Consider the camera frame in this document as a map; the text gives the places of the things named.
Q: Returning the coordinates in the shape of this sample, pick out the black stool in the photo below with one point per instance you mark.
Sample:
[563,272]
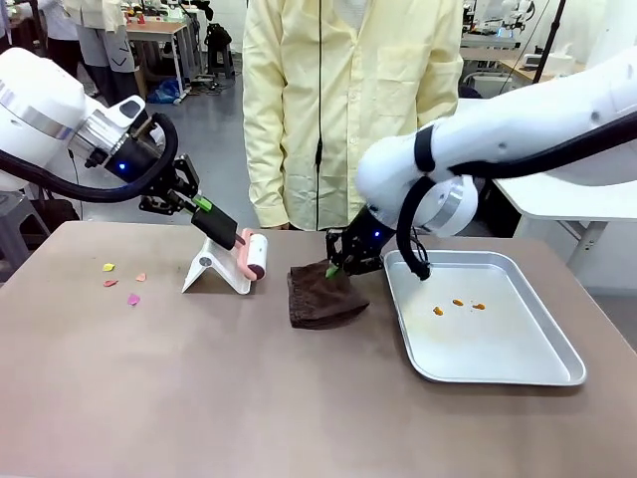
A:
[220,47]

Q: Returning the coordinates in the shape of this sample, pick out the pink white lint roller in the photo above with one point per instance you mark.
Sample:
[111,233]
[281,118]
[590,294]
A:
[256,249]

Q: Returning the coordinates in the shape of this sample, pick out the yellow paper scrap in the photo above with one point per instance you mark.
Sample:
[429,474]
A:
[108,267]

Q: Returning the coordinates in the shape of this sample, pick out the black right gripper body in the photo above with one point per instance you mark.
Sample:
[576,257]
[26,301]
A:
[368,231]

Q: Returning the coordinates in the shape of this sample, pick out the magenta paper scrap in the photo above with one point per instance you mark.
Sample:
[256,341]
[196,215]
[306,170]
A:
[133,299]

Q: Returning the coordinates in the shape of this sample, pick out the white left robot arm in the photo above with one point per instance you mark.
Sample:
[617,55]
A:
[35,99]

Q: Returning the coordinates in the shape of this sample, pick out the brown towel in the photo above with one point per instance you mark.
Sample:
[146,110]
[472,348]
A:
[318,304]

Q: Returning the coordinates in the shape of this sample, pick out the white side table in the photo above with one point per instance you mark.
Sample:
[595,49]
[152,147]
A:
[572,204]

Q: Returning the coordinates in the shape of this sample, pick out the black tripod pole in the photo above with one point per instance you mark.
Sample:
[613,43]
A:
[552,35]

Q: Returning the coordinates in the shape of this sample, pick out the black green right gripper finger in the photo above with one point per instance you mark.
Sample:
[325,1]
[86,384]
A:
[363,264]
[334,254]

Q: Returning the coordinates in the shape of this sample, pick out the white tissue box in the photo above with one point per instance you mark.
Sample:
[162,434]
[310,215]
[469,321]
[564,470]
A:
[563,52]

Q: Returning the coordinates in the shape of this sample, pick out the black bag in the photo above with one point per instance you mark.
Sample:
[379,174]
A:
[57,214]

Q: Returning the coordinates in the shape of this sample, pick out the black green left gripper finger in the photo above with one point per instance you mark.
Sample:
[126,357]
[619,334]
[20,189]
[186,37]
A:
[188,176]
[166,203]

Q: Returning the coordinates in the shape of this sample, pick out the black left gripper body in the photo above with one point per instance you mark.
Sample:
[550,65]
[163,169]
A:
[142,159]

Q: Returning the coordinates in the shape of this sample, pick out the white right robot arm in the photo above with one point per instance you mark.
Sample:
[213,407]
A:
[497,144]

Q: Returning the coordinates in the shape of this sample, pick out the wooden top work table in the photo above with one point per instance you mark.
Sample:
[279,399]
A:
[159,30]

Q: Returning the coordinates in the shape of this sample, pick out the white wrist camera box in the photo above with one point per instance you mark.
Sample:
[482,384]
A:
[127,110]

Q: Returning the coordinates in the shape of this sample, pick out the person in yellow shirt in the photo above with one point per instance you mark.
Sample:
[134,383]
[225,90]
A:
[378,99]

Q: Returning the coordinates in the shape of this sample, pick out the salmon pink paper scrap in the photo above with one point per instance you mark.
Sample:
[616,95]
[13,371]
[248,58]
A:
[110,283]

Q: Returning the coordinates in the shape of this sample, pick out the person's right hand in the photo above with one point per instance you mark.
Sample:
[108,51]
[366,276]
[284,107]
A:
[282,226]

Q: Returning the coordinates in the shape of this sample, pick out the person in grey trousers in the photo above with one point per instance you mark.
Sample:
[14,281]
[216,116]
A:
[107,50]

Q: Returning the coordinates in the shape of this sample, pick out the silver metal tray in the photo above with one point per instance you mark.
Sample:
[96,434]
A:
[497,343]

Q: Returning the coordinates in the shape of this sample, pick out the white folding stand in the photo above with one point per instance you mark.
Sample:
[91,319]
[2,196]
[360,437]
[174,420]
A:
[219,271]

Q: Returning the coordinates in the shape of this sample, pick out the blue plastic bag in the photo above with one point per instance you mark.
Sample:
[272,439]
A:
[164,92]

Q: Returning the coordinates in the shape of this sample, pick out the wooden desk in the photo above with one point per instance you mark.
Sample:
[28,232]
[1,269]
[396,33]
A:
[537,72]

